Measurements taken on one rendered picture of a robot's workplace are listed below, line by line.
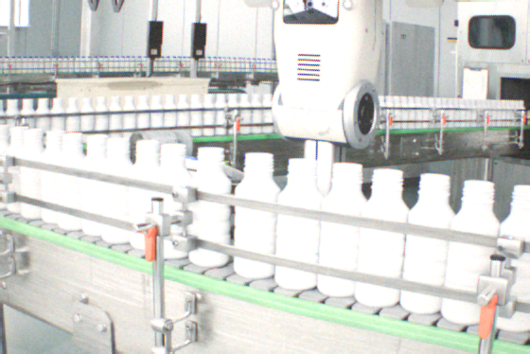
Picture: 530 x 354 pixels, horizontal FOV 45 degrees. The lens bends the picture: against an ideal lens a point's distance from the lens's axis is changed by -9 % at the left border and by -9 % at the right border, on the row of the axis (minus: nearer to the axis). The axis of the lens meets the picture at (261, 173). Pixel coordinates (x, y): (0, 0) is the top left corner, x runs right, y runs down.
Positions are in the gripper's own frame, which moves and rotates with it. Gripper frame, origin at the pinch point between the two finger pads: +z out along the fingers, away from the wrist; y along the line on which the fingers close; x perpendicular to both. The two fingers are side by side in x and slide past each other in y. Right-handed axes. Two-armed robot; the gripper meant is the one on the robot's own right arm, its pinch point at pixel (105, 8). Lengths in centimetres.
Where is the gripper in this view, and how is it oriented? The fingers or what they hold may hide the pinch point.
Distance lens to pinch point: 134.7
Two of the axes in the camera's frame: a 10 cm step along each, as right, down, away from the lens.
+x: 8.3, 1.2, -5.5
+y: -5.6, 1.1, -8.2
